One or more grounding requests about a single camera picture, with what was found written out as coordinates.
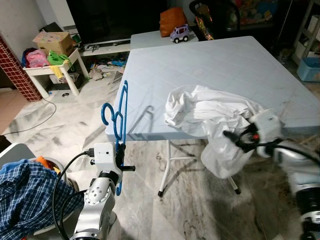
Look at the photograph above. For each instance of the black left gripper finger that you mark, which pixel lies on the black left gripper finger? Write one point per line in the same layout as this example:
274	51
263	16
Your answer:
121	148

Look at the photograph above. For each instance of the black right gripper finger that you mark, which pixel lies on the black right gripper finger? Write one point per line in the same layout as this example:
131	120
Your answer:
242	146
233	136

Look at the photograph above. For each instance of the white shirt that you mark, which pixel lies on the white shirt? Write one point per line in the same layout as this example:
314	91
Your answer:
200	107

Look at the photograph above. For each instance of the blue plaid shirt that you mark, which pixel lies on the blue plaid shirt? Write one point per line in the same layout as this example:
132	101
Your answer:
30	195

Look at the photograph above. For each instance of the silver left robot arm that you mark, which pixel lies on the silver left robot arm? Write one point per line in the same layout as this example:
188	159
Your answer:
97	205

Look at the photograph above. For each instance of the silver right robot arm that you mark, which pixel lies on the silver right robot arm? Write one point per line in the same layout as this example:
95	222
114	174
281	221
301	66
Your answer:
300	180

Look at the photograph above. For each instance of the steel basin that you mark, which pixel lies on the steel basin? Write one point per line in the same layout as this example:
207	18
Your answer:
67	175

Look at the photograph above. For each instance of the light blue folding table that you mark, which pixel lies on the light blue folding table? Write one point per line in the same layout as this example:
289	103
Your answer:
215	65

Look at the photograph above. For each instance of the blue plastic basket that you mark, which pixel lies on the blue plastic basket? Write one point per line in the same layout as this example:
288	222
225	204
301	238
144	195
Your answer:
310	70

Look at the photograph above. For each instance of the yellow cloth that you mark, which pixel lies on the yellow cloth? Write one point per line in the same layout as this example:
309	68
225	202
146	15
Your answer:
56	71

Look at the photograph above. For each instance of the white television stand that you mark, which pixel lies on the white television stand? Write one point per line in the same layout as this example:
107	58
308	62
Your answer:
105	48

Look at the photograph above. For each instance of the bright green bag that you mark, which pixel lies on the bright green bag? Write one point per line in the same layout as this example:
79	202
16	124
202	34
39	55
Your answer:
59	58

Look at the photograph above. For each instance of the small light blue table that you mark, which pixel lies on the small light blue table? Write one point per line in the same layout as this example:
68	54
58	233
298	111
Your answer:
150	40

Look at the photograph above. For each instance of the small white side table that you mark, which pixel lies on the small white side table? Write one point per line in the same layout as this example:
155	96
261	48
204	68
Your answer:
37	71

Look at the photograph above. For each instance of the purple toy car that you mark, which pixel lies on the purple toy car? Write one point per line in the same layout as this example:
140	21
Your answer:
180	34

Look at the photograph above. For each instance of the white drawer shelf unit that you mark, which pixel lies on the white drawer shelf unit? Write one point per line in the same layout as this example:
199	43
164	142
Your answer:
306	30

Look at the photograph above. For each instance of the pink bag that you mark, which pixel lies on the pink bag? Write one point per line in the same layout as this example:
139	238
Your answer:
36	59

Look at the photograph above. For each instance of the cardboard box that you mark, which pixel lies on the cardboard box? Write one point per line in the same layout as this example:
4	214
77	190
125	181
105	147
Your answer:
52	42

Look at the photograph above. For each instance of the black television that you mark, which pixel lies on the black television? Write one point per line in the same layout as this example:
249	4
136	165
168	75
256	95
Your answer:
115	20

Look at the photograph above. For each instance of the red tiled pillar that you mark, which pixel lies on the red tiled pillar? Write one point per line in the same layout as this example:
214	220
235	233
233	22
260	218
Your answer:
17	70

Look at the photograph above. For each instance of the orange bag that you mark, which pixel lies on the orange bag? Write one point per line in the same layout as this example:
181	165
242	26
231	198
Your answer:
172	21

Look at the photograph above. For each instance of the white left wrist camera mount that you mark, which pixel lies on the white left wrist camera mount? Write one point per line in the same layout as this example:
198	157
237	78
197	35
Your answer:
104	157

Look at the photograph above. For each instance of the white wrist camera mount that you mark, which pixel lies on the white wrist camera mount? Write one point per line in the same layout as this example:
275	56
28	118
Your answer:
104	157
267	127

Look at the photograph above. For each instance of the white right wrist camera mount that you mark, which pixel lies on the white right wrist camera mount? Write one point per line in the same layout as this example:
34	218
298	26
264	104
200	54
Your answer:
267	127

